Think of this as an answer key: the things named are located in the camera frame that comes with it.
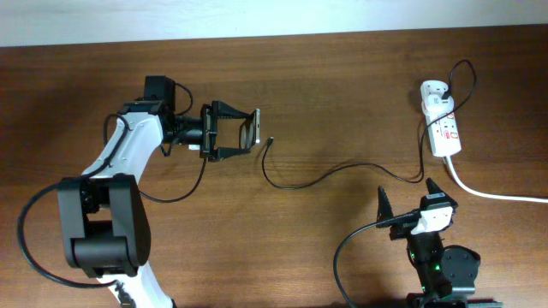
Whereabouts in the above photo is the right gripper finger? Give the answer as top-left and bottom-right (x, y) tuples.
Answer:
(376, 186), (394, 228)
(426, 178), (446, 198)

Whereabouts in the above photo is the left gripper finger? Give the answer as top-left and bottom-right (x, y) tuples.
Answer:
(211, 101), (253, 120)
(208, 146), (251, 162)

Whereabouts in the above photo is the black Samsung Galaxy smartphone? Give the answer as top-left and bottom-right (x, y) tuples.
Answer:
(239, 109), (260, 149)

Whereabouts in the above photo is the black USB charging cable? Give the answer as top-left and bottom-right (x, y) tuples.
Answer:
(261, 59), (478, 191)

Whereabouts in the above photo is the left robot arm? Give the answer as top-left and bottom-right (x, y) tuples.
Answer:
(57, 75), (260, 307)

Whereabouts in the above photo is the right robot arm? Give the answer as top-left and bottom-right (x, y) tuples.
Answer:
(377, 178), (480, 307)

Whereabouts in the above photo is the white USB charger plug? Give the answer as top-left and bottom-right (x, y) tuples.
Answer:
(422, 94), (455, 116)

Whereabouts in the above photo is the white power strip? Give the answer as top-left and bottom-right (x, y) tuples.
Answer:
(420, 80), (462, 157)

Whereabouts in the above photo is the white power strip cord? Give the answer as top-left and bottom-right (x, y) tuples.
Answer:
(444, 155), (548, 204)

